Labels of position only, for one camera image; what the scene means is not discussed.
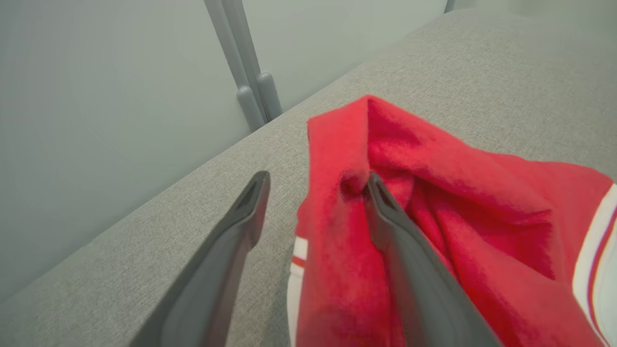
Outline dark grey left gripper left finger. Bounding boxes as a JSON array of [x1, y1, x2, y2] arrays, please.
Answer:
[[130, 171, 271, 347]]

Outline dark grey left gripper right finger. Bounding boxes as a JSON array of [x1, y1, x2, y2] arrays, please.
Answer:
[[366, 173, 502, 347]]

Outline red jersey with white sleeves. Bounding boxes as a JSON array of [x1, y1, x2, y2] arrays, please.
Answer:
[[287, 95, 617, 347]]

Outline grey fabric sofa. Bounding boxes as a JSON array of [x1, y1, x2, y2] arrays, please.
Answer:
[[0, 7, 617, 347]]

